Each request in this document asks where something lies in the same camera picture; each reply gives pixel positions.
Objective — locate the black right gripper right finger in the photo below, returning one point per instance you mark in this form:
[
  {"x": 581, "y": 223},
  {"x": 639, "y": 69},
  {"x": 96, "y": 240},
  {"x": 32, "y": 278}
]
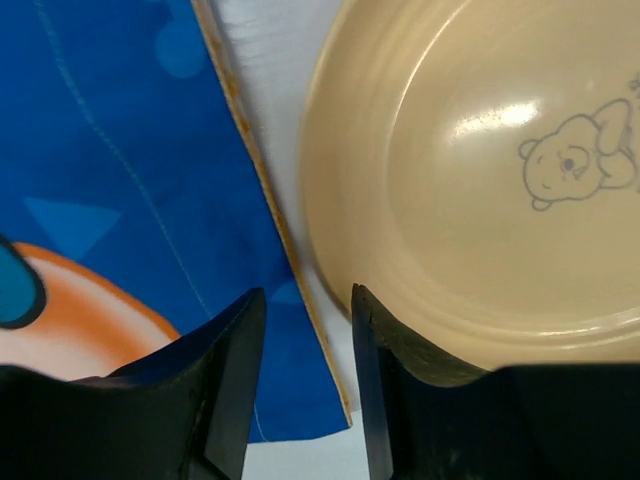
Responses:
[{"x": 429, "y": 415}]

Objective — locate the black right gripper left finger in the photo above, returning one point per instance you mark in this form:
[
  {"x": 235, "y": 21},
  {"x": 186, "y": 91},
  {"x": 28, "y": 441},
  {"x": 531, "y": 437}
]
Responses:
[{"x": 182, "y": 412}]

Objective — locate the blue cartoon placemat cloth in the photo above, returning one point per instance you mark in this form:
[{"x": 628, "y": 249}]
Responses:
[{"x": 131, "y": 210}]

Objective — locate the beige round plate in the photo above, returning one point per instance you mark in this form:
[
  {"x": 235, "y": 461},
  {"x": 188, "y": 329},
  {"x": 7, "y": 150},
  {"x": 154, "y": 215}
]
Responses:
[{"x": 475, "y": 165}]

